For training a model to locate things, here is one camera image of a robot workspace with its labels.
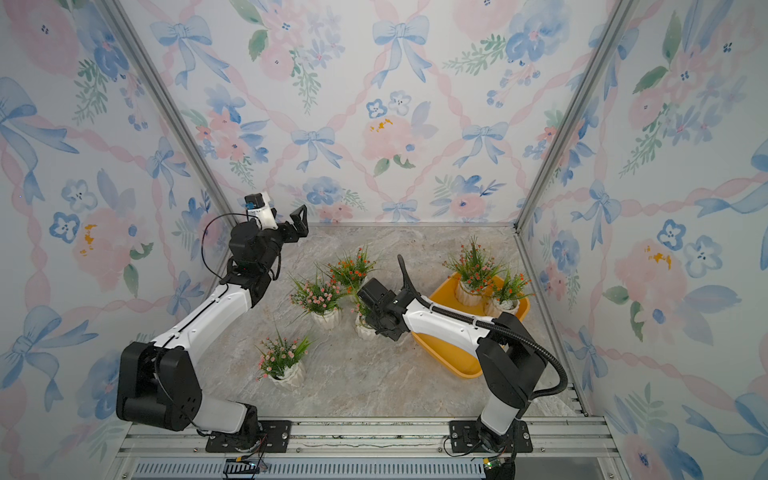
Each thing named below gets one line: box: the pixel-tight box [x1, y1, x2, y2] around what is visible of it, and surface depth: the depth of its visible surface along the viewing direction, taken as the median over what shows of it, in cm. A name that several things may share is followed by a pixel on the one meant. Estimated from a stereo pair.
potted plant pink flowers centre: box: [287, 272, 341, 330], surface depth 87 cm
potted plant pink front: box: [254, 324, 317, 391], surface depth 78 cm
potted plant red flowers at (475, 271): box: [442, 235, 506, 307], surface depth 92 cm
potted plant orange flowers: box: [314, 245, 380, 310], surface depth 90 cm
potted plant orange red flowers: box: [492, 270, 536, 315], surface depth 90 cm
